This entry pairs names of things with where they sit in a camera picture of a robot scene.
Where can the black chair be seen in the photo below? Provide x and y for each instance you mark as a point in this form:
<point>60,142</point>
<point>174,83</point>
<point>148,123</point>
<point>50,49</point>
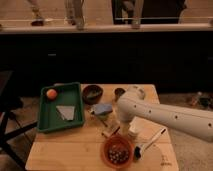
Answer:
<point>7,113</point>

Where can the orange bowl with beads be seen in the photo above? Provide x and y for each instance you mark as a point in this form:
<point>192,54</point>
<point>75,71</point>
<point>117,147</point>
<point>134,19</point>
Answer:
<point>117,152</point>

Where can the wooden block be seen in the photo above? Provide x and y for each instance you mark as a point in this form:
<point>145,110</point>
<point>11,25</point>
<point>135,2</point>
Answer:
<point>110,130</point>

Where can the green plastic tray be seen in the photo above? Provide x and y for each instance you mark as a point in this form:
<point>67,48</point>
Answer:
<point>49,117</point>

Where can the grey towel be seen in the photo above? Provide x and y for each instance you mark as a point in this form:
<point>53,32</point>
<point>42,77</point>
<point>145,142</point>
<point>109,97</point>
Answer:
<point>67,112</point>

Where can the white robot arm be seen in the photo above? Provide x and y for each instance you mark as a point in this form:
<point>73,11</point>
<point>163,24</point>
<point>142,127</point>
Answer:
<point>195,122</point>

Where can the dark red dish on counter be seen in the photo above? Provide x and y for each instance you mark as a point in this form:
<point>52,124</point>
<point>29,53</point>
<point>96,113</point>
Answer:
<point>37,23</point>

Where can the dark brown bowl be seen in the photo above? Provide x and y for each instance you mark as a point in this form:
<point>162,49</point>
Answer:
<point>92,94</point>

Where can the blue sponge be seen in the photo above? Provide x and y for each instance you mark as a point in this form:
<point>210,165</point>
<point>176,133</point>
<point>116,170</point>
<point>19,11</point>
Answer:
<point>101,109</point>

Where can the white handled brush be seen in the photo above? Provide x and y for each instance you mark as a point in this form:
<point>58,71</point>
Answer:
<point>141,148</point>

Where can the orange ball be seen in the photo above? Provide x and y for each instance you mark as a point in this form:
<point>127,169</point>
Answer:
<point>51,94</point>

